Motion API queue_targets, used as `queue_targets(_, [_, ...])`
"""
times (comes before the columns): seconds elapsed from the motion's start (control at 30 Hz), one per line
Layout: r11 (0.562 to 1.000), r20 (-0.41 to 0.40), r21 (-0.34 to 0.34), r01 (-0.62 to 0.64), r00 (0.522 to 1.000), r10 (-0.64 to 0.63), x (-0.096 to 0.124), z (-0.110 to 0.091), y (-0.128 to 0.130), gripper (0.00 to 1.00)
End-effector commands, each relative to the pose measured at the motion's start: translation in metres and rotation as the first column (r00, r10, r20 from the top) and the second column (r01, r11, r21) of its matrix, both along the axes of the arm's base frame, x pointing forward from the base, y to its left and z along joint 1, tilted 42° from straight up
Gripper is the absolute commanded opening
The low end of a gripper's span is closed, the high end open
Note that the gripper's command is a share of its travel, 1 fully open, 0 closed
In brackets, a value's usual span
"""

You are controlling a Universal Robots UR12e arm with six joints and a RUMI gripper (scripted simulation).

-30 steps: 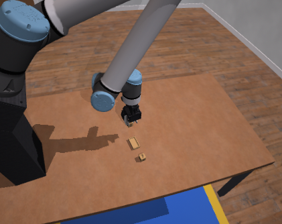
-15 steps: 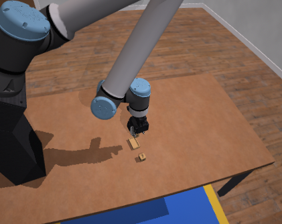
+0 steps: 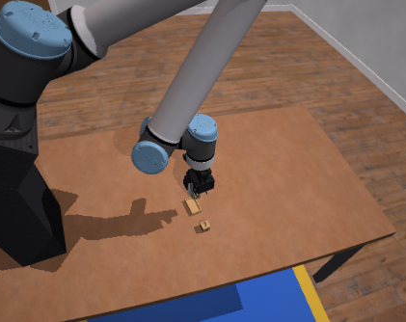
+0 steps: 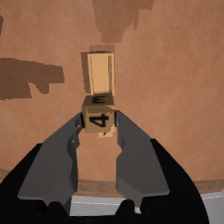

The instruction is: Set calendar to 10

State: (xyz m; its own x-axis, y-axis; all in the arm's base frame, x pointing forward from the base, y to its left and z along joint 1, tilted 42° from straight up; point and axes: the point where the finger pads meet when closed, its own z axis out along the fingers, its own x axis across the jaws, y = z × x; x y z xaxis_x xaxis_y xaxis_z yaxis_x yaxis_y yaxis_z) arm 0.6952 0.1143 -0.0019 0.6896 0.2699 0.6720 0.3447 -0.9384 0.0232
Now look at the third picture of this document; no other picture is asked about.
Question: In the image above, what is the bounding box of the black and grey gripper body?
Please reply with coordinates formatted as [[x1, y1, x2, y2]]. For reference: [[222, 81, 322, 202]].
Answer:
[[186, 168, 215, 196]]

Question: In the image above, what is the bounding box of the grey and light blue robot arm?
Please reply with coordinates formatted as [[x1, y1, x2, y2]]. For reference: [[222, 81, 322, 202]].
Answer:
[[0, 0, 267, 174]]

